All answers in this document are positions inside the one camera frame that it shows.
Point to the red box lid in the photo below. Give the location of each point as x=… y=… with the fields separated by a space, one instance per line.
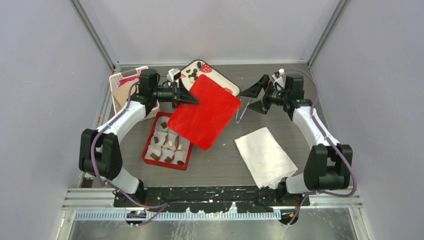
x=202 y=123

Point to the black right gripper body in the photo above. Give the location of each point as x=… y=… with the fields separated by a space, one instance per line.
x=276 y=96

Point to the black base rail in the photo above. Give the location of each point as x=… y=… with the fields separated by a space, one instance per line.
x=218 y=199

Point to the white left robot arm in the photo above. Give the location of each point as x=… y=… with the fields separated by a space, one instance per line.
x=100 y=153

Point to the white folded cloth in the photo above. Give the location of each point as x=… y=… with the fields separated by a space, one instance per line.
x=265 y=159

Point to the pink tissue paper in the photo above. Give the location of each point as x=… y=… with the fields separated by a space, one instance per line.
x=128 y=79

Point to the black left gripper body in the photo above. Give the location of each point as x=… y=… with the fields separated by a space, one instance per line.
x=166 y=94

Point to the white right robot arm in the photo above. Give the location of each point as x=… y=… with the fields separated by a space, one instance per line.
x=329 y=164

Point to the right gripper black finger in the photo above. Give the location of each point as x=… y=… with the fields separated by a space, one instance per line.
x=259 y=106
x=255 y=89

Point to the dark chocolate bottom row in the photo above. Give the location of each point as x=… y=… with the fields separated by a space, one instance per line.
x=168 y=159

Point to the metal tongs with grey handle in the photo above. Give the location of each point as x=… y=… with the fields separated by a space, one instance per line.
x=240 y=113

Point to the strawberry print tray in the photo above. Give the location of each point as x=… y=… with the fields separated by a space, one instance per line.
x=191 y=72

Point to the red chocolate box tray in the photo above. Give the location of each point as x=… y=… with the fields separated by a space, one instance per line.
x=163 y=149

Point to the white plastic basket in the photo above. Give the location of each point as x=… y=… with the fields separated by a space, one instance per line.
x=116 y=77

